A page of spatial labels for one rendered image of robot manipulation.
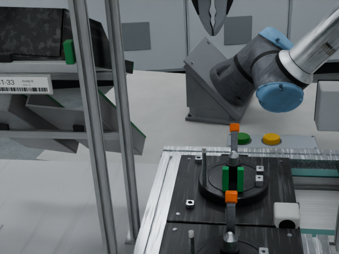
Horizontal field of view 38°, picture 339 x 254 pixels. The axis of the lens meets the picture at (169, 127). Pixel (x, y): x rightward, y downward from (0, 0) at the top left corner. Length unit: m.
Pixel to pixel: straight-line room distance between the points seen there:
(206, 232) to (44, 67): 0.41
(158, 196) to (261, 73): 0.50
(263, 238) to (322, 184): 0.28
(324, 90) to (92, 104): 0.34
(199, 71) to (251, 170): 0.52
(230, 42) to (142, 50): 0.70
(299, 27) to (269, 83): 2.81
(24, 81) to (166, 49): 3.29
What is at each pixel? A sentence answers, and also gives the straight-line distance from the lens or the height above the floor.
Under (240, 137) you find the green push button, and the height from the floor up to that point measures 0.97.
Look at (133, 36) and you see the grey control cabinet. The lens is 3.94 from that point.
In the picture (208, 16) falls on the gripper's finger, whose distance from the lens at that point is 1.07.
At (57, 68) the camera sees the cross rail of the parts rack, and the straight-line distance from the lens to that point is 0.71.
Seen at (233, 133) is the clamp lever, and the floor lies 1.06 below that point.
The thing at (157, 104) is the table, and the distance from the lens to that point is 1.64.
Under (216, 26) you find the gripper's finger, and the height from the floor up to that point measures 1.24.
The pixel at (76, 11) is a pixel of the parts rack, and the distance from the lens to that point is 0.67.
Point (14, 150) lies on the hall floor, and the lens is 3.35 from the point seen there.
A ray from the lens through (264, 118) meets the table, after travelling 1.54.
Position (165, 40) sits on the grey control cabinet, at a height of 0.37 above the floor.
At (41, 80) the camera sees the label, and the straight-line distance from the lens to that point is 0.72.
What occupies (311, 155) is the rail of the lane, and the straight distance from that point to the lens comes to 1.15.
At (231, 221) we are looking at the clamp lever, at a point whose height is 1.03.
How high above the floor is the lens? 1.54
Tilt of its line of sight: 27 degrees down
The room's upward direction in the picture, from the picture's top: 3 degrees counter-clockwise
